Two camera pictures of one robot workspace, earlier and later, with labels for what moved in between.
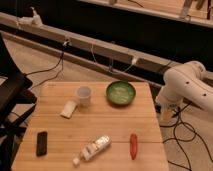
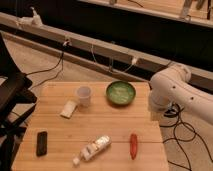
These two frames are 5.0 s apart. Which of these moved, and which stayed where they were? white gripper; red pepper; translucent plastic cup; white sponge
Moved: white gripper
Stayed: translucent plastic cup; white sponge; red pepper
